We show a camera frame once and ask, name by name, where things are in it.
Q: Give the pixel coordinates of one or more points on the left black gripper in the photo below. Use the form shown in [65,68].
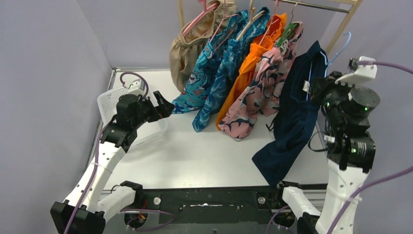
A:
[154,108]

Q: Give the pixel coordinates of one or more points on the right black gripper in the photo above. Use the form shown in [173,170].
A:
[322,86]

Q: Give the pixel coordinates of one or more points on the white perforated plastic basket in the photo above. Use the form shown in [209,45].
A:
[118,112]

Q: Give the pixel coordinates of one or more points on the navy blue shorts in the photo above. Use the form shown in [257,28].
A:
[295,121]

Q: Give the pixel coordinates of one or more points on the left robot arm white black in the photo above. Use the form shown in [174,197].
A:
[83,211]

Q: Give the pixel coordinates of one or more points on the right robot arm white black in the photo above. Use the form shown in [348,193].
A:
[350,156]

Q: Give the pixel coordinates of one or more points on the light blue shark shorts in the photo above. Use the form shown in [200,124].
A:
[203,75]

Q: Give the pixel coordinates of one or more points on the pink shark print shorts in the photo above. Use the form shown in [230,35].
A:
[259,92]

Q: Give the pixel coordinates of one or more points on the green plastic hanger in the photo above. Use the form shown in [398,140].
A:
[286,34]

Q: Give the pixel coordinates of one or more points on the orange shorts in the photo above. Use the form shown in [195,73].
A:
[259,45]

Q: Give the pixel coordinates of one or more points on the beige shorts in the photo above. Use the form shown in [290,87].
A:
[185,50]

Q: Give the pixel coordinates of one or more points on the dark blue whale shorts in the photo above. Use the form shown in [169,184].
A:
[237,49]

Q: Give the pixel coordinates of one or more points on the wooden hanger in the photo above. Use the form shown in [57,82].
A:
[250,19]

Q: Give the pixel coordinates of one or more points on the thin pink hanger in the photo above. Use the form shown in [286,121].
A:
[229,9]

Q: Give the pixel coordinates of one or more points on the pink plastic hanger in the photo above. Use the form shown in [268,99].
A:
[205,10]

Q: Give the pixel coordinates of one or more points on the wooden clothes rack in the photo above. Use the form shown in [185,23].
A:
[343,14]

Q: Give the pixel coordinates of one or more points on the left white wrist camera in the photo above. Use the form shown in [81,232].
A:
[136,87]

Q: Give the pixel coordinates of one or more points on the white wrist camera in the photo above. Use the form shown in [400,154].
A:
[362,70]
[136,87]

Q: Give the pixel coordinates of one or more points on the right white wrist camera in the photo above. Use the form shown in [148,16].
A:
[362,70]

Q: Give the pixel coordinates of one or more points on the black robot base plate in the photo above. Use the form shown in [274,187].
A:
[221,205]

